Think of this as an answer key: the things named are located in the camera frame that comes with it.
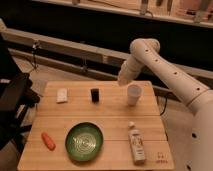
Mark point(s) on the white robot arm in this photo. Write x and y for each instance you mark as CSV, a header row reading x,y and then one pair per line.
x,y
195,95

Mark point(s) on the black eraser block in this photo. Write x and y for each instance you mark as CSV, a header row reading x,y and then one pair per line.
x,y
95,94

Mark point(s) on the white plastic cup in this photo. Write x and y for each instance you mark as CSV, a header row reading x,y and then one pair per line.
x,y
133,94

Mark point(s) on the wooden folding table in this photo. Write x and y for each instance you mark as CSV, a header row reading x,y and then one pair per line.
x,y
111,114

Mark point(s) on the white bottle with label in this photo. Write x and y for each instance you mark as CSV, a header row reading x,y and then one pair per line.
x,y
136,144

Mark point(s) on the green ribbed bowl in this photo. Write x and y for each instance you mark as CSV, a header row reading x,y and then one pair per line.
x,y
84,141

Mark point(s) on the orange carrot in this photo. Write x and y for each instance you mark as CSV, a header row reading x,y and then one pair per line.
x,y
48,141

